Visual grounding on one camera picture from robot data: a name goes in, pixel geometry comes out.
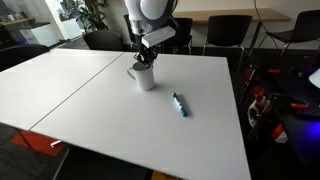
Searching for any white planter box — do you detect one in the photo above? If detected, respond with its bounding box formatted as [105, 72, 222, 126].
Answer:
[61, 18, 84, 41]

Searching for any green whiteboard marker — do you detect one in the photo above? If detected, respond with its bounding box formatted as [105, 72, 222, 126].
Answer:
[170, 91, 189, 119]

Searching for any black hanging cable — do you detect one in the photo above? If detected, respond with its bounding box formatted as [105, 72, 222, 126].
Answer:
[254, 0, 268, 22]

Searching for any green potted plant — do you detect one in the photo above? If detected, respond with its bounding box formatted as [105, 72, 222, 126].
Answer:
[64, 0, 110, 33]

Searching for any white ceramic mug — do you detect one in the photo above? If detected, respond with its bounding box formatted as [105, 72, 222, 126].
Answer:
[126, 62, 156, 92]

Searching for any wooden table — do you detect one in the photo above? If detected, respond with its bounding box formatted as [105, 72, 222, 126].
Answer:
[172, 7, 292, 57]

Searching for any wooden desk behind glass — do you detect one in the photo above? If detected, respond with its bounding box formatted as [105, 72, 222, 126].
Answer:
[0, 16, 36, 28]

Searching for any metal table foot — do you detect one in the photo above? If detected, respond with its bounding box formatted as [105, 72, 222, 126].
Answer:
[49, 139, 64, 148]

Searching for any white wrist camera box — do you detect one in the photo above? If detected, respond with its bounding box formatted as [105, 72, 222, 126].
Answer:
[141, 25, 177, 49]

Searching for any black robot stand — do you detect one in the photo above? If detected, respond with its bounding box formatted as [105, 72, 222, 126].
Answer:
[246, 63, 320, 168]

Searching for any white low cabinet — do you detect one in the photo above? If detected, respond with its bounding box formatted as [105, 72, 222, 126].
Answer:
[19, 21, 61, 48]

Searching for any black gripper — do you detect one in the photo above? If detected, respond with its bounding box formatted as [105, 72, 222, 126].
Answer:
[133, 44, 161, 70]

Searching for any orange handled clamp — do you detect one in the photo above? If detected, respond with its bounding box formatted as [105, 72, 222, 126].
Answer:
[289, 102, 310, 111]
[265, 68, 282, 75]
[269, 123, 285, 141]
[252, 84, 267, 102]

